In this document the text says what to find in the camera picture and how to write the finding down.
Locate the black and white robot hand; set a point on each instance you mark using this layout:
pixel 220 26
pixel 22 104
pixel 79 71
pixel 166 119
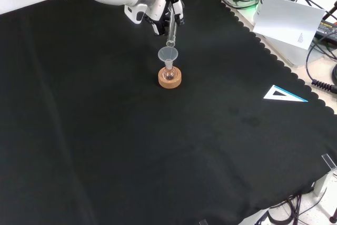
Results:
pixel 158 9

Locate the clear glass graduated cylinder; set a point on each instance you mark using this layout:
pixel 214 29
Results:
pixel 172 28

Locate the clear round-bottom flask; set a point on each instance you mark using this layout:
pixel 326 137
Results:
pixel 169 73

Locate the clear plastic funnel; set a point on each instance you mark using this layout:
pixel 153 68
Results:
pixel 168 53

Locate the pale white board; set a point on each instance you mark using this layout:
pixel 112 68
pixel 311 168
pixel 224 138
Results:
pixel 287 19

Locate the black bench cloth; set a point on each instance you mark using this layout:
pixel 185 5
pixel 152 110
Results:
pixel 105 130

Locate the white triangle ruler blue edge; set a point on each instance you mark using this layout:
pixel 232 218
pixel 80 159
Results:
pixel 268 96

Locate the black power adapter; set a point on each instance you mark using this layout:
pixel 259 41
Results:
pixel 327 30

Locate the grey tape strip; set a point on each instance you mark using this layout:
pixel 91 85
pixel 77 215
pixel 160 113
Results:
pixel 203 222

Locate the clear tape strip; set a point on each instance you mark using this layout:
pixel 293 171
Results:
pixel 329 161

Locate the white metal bracket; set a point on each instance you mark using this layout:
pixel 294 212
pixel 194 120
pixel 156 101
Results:
pixel 325 183

